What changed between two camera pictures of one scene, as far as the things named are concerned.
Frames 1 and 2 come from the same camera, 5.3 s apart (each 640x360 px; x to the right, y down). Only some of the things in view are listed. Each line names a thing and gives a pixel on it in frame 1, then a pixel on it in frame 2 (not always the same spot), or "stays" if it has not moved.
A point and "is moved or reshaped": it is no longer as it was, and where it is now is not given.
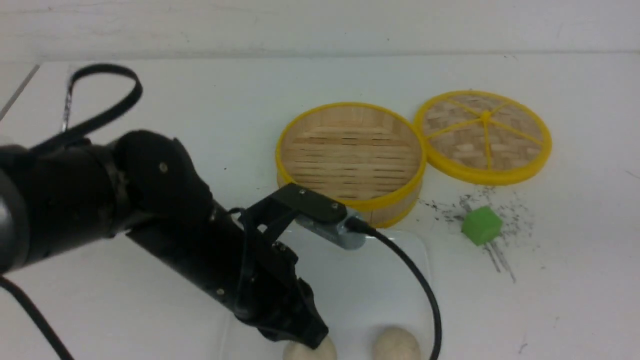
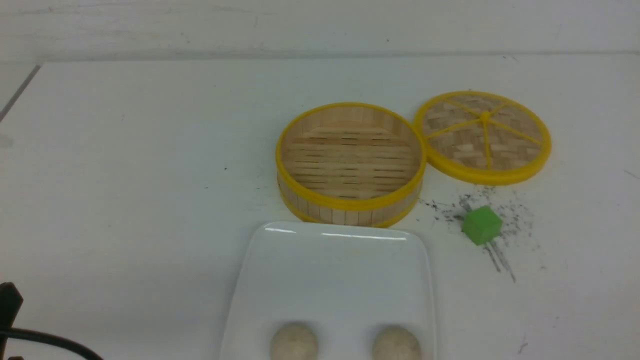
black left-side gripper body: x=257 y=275 -> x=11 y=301
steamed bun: x=294 y=350 is moved or reshaped
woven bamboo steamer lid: x=482 y=137 stays
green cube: x=481 y=225 stays
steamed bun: x=396 y=344 stays
